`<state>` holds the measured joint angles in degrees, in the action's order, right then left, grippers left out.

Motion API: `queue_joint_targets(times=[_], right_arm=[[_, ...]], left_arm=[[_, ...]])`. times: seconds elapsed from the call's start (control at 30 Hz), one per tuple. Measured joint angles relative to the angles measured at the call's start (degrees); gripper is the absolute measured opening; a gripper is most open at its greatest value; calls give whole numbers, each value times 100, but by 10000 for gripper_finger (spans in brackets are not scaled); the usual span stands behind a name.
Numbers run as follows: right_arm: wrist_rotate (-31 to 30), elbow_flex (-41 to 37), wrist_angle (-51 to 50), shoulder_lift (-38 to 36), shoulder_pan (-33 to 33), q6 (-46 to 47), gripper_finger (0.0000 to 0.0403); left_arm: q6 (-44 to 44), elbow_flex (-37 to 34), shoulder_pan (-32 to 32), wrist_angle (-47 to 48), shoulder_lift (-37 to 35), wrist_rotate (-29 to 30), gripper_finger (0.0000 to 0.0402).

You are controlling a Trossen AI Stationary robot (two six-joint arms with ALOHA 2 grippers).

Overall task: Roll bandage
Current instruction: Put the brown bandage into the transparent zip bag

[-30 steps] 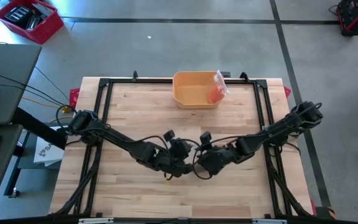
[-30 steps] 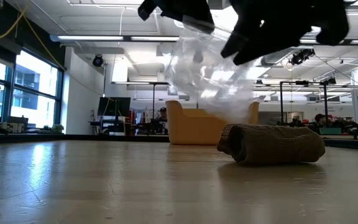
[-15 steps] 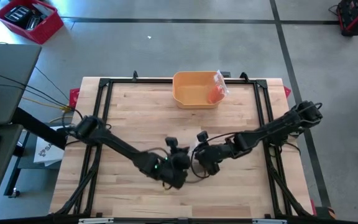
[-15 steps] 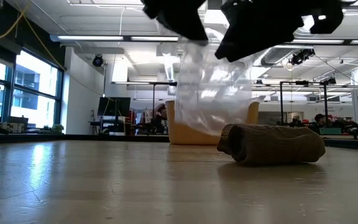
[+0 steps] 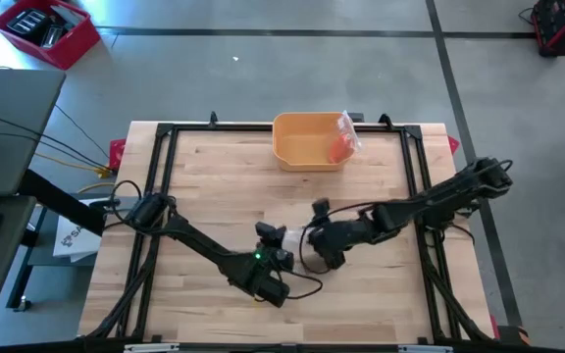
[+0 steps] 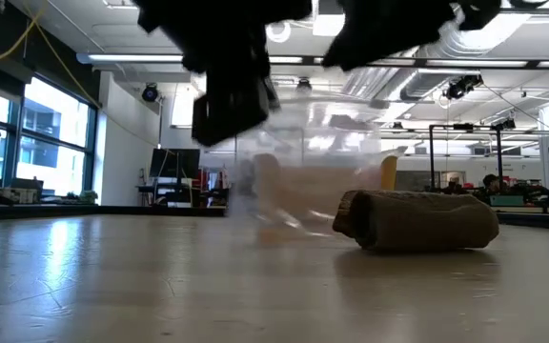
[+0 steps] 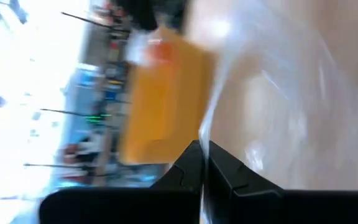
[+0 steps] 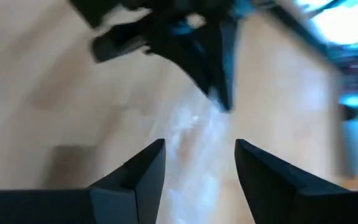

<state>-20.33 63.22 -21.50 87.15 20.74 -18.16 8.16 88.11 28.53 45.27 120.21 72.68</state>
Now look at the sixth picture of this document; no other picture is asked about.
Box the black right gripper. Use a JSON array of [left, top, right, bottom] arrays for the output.
[[321, 0, 502, 72]]

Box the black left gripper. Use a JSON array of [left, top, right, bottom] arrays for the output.
[[133, 0, 314, 113]]

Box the clear plastic zip bag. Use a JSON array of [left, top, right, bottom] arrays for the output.
[[378, 145, 408, 159], [229, 102, 385, 237]]

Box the brown elastic bandage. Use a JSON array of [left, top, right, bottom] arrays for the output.
[[332, 189, 500, 252]]

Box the black computer monitor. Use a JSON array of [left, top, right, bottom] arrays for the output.
[[149, 147, 202, 180]]

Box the yellow plastic bin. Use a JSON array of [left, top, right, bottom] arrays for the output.
[[254, 152, 398, 223]]

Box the person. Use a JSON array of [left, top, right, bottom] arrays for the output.
[[481, 173, 502, 192]]

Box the small green plant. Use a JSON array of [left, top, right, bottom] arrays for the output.
[[67, 190, 99, 205]]

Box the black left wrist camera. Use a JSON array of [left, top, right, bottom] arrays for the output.
[[191, 78, 280, 148]]

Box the white ceiling ring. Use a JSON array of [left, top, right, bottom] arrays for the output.
[[266, 21, 293, 44]]

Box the silver ventilation duct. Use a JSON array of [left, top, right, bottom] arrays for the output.
[[343, 18, 499, 104]]

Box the black ceiling-mounted camera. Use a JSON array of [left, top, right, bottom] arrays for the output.
[[443, 73, 484, 101]]

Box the yellow hanging cable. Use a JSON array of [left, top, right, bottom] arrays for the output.
[[0, 9, 102, 109]]

